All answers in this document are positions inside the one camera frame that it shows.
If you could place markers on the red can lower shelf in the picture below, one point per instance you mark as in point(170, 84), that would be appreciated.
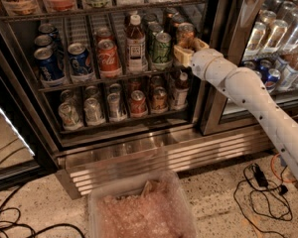
point(138, 106)

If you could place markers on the brown tea bottle middle shelf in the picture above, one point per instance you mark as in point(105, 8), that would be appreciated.
point(135, 45)

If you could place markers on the orange soda can front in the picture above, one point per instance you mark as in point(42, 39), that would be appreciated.
point(185, 35)

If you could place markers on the stainless fridge cabinet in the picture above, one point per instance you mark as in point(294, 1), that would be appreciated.
point(91, 156)

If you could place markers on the tea bottle lower shelf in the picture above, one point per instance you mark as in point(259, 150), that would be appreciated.
point(180, 91)

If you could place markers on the orange soda can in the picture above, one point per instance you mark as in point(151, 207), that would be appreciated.
point(185, 35)
point(175, 21)

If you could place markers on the green soda can front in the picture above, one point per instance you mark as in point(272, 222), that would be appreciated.
point(161, 56)

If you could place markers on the blue pepsi can centre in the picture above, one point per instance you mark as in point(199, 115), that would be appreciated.
point(80, 63)

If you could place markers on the silver can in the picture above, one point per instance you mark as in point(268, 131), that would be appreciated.
point(93, 112)
point(116, 109)
point(70, 117)

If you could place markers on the blue pepsi can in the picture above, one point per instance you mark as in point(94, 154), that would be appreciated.
point(51, 74)
point(80, 63)

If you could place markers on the orange can lower shelf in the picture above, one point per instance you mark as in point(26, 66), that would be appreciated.
point(159, 100)

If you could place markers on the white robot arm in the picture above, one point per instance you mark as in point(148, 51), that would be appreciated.
point(244, 87)

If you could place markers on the blue pepsi can left front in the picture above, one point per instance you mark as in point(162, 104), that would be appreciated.
point(51, 74)

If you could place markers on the red cola can front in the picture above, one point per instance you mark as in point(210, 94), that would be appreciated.
point(108, 59)

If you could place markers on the silver can lower left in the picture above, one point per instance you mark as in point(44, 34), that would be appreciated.
point(70, 117)

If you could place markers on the glass fridge door right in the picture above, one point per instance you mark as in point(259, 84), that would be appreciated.
point(221, 114)

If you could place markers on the clear plastic bin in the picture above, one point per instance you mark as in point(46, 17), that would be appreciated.
point(151, 205)

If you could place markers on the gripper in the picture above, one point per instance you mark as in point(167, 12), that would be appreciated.
point(203, 62)

